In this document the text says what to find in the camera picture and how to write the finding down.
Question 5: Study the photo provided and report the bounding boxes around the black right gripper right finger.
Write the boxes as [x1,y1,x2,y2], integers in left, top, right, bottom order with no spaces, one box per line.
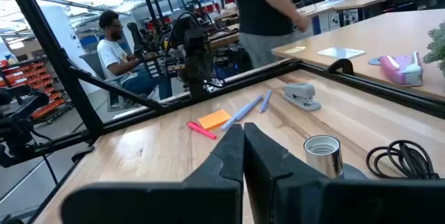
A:
[243,122,445,224]

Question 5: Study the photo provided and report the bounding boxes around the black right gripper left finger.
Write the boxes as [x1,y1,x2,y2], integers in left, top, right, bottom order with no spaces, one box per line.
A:
[60,123,245,224]

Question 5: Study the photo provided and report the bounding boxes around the chrome lamp socket base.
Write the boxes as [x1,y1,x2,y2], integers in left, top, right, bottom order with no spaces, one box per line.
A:
[303,134,368,180]

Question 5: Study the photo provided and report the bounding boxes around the black lamp power cord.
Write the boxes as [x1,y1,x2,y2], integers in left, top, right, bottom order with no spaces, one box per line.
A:
[365,139,441,180]

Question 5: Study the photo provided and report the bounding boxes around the pink highlighter pen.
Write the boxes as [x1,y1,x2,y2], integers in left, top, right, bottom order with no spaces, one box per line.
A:
[186,121,218,141]

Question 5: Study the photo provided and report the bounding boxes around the person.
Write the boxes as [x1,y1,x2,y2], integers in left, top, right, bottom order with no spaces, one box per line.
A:
[227,0,311,70]
[96,10,174,102]

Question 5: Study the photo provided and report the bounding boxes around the orange sticky note pad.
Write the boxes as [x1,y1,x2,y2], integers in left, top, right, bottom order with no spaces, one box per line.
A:
[197,109,233,131]

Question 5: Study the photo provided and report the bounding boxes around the long pale blue pen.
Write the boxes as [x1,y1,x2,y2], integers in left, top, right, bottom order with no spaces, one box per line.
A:
[220,94,264,131]

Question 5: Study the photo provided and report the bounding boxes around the short blue pen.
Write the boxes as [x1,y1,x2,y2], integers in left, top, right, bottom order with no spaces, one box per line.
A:
[259,89,273,113]

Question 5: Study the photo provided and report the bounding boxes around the yellow sticky note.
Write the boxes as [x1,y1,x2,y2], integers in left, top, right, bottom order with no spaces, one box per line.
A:
[284,45,307,54]

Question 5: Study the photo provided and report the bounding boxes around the grey office chair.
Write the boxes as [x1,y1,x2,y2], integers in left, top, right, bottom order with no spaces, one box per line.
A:
[79,51,140,113]

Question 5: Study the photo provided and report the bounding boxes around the grey stapler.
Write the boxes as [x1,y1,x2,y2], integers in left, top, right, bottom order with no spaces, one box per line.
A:
[281,82,323,113]

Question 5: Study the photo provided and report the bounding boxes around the white rectangular card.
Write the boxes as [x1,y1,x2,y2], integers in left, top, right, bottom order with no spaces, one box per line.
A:
[316,46,366,60]

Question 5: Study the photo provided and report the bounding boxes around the pink tape dispenser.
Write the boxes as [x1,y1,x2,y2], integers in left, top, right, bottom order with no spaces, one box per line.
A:
[378,51,424,87]

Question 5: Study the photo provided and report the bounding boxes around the orange parts bin rack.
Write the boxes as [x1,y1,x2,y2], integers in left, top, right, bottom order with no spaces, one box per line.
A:
[0,59,67,122]

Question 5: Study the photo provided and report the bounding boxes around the light wooden desk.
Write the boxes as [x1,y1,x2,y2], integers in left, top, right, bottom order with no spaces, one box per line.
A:
[270,8,445,102]

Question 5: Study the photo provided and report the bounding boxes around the green succulent plant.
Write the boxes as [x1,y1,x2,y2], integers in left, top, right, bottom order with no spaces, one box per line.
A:
[422,22,445,75]

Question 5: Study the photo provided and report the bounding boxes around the black aluminium table frame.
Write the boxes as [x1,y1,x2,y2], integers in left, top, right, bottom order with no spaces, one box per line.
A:
[0,0,445,224]

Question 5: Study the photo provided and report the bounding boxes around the black frame clamp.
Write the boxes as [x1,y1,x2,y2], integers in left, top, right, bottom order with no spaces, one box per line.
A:
[326,58,355,77]

